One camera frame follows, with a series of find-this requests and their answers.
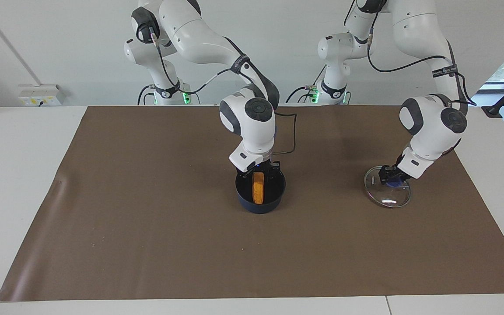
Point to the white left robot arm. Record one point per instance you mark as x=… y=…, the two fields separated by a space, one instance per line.
x=427 y=122

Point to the orange sponge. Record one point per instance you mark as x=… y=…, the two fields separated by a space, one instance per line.
x=258 y=190

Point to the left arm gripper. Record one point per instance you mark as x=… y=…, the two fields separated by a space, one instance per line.
x=414 y=164

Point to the brown table mat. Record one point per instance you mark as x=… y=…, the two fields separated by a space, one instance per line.
x=147 y=218

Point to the glass lid with purple knob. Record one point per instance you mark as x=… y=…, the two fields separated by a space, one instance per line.
x=387 y=197

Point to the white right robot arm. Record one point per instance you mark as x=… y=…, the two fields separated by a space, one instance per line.
x=199 y=35

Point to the white wall socket box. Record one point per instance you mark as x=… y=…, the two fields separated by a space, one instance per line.
x=41 y=95

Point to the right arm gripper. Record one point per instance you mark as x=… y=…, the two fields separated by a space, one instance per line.
x=250 y=159

